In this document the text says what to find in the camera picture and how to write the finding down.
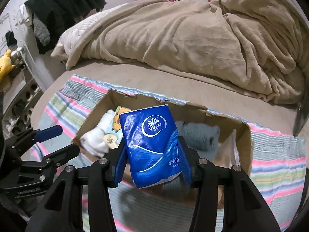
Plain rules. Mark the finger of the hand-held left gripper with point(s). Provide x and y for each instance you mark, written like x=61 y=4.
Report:
x=62 y=153
x=48 y=133

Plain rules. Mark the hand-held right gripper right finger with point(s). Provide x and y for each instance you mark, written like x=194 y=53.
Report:
x=185 y=172

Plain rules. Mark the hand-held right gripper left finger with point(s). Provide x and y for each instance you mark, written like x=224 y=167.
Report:
x=119 y=166

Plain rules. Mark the blue tissue pack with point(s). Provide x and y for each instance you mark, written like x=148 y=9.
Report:
x=149 y=149

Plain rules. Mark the white cloth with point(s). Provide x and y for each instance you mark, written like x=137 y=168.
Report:
x=96 y=137

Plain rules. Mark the grey knit glove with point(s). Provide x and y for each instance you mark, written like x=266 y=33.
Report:
x=200 y=137

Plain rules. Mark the green cartoon tissue pack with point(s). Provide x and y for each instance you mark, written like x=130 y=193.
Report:
x=115 y=125

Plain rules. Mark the cardboard box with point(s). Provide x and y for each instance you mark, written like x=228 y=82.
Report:
x=101 y=111

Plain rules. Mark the metal shelf rack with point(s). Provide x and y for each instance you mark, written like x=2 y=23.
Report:
x=21 y=96

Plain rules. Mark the yellow plush toy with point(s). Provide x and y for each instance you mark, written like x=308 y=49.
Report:
x=6 y=64

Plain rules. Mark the grey plush toy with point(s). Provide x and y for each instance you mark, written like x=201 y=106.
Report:
x=17 y=53

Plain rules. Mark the striped cloth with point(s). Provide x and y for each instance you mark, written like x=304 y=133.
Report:
x=272 y=164

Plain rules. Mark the bed with brown sheet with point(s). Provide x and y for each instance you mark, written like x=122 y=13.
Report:
x=169 y=82

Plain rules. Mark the grey quilted garment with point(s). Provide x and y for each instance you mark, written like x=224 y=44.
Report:
x=42 y=31

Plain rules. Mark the white quilted duvet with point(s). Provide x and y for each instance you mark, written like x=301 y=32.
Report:
x=74 y=33

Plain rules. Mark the black clothes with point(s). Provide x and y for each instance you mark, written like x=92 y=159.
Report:
x=58 y=7

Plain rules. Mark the beige fleece blanket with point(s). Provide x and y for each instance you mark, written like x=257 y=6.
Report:
x=181 y=41

